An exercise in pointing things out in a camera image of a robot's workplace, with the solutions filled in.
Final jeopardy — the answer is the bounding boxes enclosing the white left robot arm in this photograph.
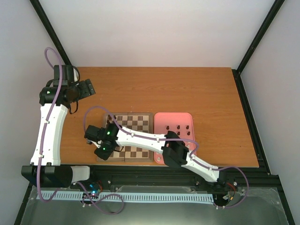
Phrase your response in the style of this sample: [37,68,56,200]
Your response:
[21,65,98,189]

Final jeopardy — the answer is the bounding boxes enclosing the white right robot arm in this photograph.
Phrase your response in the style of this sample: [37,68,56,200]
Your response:
[84,123,220,183]

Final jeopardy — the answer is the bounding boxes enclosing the wooden chess board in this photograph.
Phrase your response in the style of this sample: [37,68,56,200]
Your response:
[107,112,154,162]

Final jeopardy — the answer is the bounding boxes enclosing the pink plastic tray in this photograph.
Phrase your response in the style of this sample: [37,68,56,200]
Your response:
[153,112,198,165]

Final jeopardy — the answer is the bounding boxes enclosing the light blue cable duct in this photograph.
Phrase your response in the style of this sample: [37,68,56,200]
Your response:
[36,190,214,204]

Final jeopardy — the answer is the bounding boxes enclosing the black aluminium frame rail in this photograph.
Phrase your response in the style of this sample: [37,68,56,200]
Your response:
[15,165,295,225]

